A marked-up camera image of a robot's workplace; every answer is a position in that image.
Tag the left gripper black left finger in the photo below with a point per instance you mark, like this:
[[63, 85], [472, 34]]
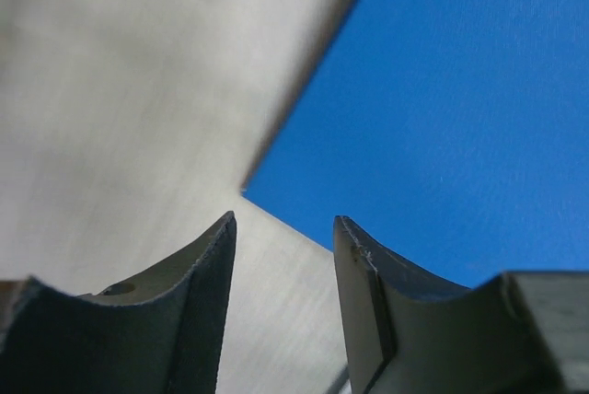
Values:
[[158, 331]]

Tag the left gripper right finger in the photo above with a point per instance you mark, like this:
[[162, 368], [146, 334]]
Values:
[[407, 330]]

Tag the blue ring binder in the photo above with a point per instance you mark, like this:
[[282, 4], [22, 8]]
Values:
[[455, 132]]

